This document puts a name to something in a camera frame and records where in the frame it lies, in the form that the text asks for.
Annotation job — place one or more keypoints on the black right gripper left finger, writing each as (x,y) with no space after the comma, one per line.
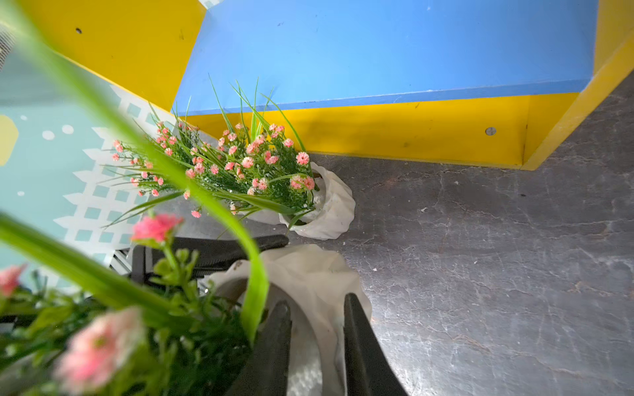
(266,371)

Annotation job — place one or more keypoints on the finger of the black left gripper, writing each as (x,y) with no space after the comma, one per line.
(214,255)

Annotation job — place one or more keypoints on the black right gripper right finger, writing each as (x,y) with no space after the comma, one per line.
(367,369)

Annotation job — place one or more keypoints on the pink flower pot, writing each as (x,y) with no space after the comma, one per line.
(179,335)
(257,169)

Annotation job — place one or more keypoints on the yellow pink blue wooden rack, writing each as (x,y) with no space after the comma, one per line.
(489,83)

